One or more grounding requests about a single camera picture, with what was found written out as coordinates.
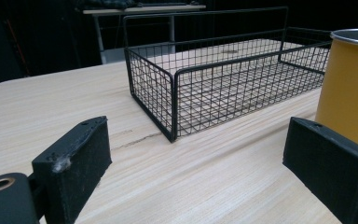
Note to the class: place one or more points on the yellow metal cup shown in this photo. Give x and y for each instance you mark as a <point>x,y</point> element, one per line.
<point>351,90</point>

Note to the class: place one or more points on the dark cloth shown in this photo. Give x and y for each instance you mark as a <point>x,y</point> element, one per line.
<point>105,3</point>

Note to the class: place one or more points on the white background table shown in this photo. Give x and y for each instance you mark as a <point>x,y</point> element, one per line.
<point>143,10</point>

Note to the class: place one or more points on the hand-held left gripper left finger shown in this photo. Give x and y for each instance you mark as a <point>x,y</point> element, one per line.
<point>74,165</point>

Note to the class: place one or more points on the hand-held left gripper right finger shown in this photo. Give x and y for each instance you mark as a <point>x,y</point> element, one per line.
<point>332,165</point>

